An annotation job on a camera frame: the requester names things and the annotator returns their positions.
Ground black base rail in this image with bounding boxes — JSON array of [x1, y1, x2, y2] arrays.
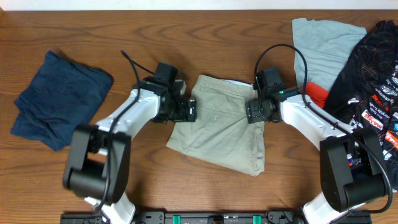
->
[[60, 210, 373, 224]]

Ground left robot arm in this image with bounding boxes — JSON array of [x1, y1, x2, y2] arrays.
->
[[60, 80, 196, 223]]

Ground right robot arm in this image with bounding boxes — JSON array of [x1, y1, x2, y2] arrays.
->
[[245, 88, 393, 223]]

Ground black printed garment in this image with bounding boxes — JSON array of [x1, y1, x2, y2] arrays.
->
[[323, 21, 397, 190]]

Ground khaki grey shorts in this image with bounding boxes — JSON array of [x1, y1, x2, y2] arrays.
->
[[167, 75, 266, 176]]

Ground light blue shirt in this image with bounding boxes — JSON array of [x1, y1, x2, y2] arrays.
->
[[292, 18, 367, 90]]

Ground folded navy blue garment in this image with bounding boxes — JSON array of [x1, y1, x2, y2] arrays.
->
[[11, 51, 113, 151]]

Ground red orange cloth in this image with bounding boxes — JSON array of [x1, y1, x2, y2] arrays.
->
[[305, 82, 329, 108]]

